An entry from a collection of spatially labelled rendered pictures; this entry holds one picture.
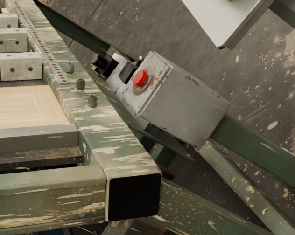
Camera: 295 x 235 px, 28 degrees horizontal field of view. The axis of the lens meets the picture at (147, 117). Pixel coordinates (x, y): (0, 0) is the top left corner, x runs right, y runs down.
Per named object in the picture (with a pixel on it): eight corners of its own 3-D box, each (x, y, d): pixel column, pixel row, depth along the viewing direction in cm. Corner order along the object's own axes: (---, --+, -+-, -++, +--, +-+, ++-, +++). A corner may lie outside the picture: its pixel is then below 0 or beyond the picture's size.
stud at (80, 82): (85, 90, 162) (86, 80, 161) (77, 91, 162) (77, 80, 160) (83, 87, 164) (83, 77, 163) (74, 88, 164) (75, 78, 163)
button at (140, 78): (155, 77, 117) (147, 72, 116) (143, 93, 118) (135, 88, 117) (148, 70, 120) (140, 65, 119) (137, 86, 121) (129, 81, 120)
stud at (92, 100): (97, 107, 151) (98, 97, 150) (88, 108, 150) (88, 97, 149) (95, 104, 153) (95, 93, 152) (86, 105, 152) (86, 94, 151)
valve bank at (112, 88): (226, 119, 152) (157, 76, 141) (195, 163, 155) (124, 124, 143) (159, 61, 196) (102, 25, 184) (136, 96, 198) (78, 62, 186)
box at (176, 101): (235, 106, 121) (171, 65, 113) (202, 152, 123) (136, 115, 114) (211, 86, 132) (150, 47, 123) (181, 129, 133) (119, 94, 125)
